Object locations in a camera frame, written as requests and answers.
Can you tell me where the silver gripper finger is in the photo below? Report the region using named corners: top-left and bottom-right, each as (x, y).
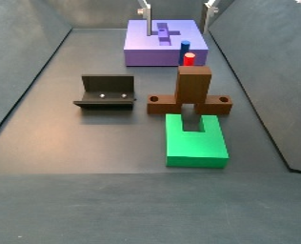
top-left (138, 0), bottom-right (151, 36)
top-left (205, 0), bottom-right (219, 31)

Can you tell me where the green U-shaped block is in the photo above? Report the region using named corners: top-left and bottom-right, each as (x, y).
top-left (166, 114), bottom-right (230, 169)

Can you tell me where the purple board with cross slot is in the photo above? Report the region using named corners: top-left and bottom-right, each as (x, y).
top-left (123, 20), bottom-right (209, 67)

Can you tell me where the black angle fixture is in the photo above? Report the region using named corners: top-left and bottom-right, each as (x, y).
top-left (73, 74), bottom-right (135, 110)

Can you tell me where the blue peg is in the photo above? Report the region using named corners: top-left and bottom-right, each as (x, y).
top-left (178, 40), bottom-right (190, 66)

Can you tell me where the red peg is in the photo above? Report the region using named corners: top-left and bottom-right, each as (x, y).
top-left (183, 52), bottom-right (195, 66)

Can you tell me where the brown T-shaped block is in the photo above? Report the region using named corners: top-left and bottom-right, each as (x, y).
top-left (147, 66), bottom-right (233, 115)

